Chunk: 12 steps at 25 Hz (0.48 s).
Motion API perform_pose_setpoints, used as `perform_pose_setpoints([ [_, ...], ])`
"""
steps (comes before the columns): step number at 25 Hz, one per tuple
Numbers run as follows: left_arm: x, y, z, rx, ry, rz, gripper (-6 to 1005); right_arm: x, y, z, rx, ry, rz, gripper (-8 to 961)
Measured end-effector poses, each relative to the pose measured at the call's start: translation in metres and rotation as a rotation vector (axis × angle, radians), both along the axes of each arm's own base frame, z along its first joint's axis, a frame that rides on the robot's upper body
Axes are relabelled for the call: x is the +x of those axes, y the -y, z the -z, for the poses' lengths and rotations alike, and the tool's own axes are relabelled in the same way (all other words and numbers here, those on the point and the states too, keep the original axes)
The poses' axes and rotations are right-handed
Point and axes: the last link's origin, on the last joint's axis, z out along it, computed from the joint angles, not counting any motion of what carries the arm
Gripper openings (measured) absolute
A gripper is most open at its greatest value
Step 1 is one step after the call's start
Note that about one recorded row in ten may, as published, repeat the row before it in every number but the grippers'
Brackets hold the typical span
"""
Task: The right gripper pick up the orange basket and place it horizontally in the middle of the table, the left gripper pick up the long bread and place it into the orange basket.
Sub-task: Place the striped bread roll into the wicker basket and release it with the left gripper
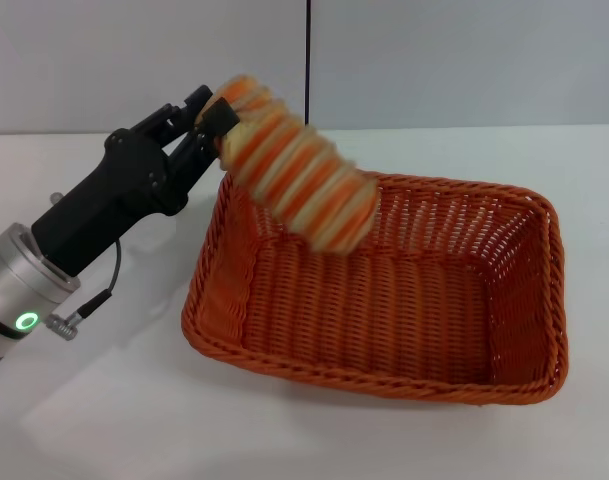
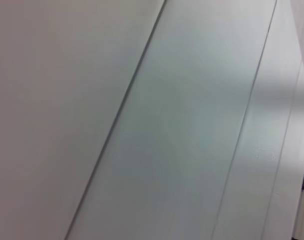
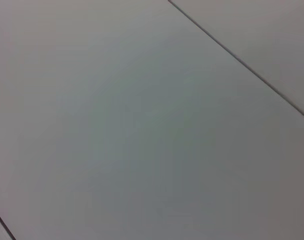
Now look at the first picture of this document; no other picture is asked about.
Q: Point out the orange woven plastic basket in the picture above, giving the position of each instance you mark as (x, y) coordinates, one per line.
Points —
(374, 320)

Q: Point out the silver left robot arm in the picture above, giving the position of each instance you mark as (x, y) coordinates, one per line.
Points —
(19, 290)

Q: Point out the black vertical wall strip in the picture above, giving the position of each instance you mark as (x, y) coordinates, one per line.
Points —
(308, 55)

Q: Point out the orange striped toy bread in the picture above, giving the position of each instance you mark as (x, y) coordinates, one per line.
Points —
(304, 185)

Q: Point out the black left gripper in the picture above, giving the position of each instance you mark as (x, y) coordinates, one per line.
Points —
(114, 195)

